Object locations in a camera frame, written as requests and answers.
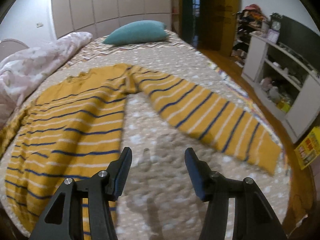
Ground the yellow striped sweater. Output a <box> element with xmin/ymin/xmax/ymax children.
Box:
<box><xmin>1</xmin><ymin>63</ymin><xmax>281</xmax><ymax>231</ymax></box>

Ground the beige dotted quilt bedspread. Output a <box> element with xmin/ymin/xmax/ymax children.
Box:
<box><xmin>30</xmin><ymin>34</ymin><xmax>290</xmax><ymax>239</ymax></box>

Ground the yellow printed box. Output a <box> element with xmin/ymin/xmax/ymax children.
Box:
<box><xmin>295</xmin><ymin>126</ymin><xmax>319</xmax><ymax>170</ymax></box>

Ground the white shelf unit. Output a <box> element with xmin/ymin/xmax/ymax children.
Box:
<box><xmin>241</xmin><ymin>33</ymin><xmax>319</xmax><ymax>142</ymax></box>

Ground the pink floral duvet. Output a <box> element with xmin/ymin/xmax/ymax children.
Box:
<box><xmin>1</xmin><ymin>31</ymin><xmax>93</xmax><ymax>127</ymax></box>

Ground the teal pillow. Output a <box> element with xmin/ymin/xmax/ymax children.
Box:
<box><xmin>103</xmin><ymin>20</ymin><xmax>168</xmax><ymax>46</ymax></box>

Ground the pink chair back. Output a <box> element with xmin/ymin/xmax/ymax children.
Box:
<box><xmin>0</xmin><ymin>39</ymin><xmax>29</xmax><ymax>61</ymax></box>

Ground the beige glossy wardrobe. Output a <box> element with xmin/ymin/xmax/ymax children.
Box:
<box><xmin>52</xmin><ymin>0</ymin><xmax>172</xmax><ymax>38</ymax></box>

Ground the purple card calendar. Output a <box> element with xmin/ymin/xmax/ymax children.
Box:
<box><xmin>266</xmin><ymin>29</ymin><xmax>280</xmax><ymax>44</ymax></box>

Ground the black television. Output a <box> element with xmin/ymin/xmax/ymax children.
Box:
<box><xmin>278</xmin><ymin>16</ymin><xmax>319</xmax><ymax>72</ymax></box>

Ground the cluttered shoe rack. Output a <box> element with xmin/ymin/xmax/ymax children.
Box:
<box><xmin>231</xmin><ymin>4</ymin><xmax>266</xmax><ymax>68</ymax></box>

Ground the desk clock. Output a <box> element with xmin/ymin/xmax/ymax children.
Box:
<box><xmin>270</xmin><ymin>12</ymin><xmax>283</xmax><ymax>32</ymax></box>

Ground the dark wooden door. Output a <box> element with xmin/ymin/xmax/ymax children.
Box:
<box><xmin>180</xmin><ymin>0</ymin><xmax>240</xmax><ymax>56</ymax></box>

